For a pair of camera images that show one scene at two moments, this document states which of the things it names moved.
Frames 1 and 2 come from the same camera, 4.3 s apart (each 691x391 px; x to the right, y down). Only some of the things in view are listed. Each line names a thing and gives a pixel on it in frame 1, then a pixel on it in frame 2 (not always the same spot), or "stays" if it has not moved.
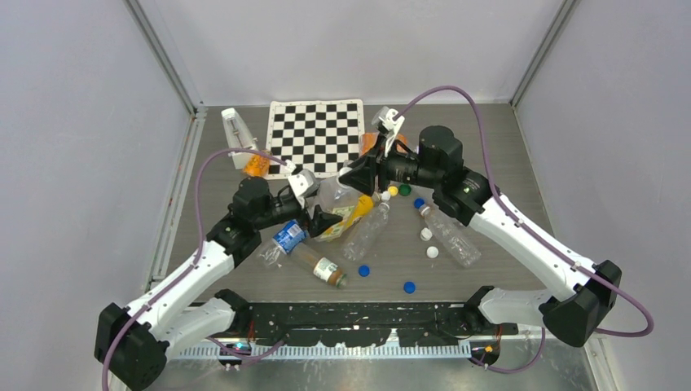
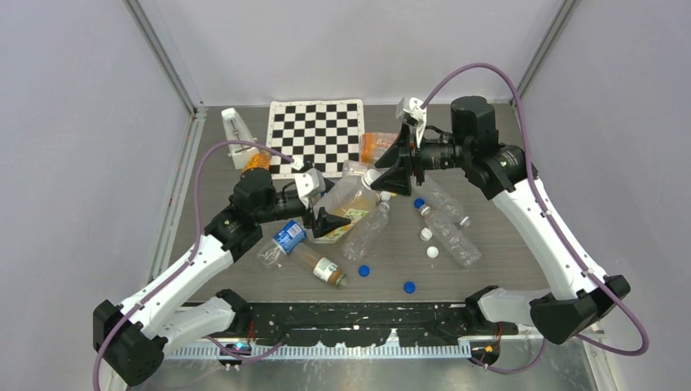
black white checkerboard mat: [320, 135] stays
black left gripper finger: [321, 221] stays
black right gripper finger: [361, 174] → [396, 180]
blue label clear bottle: [288, 238] stays
